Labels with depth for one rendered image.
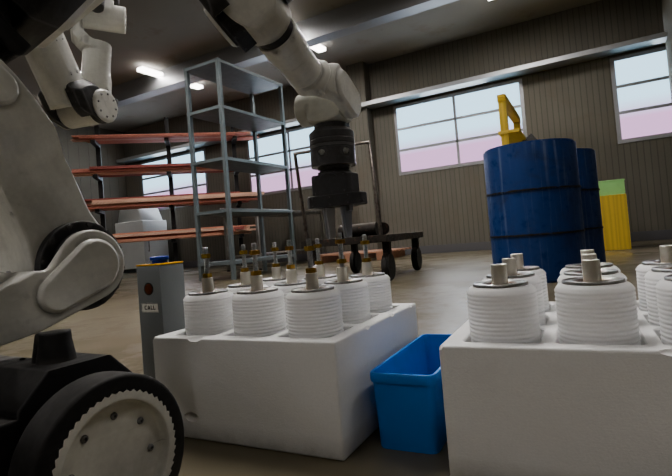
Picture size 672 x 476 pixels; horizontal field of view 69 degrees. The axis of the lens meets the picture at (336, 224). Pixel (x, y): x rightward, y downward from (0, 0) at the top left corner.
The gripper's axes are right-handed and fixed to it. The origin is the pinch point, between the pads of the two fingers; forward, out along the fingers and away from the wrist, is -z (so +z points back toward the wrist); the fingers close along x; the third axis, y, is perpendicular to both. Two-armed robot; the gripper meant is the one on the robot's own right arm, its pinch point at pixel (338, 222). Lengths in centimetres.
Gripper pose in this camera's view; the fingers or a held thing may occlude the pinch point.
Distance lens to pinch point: 95.9
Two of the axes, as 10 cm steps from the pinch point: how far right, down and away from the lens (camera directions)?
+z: -0.8, -10.0, 0.3
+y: -4.8, 0.1, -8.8
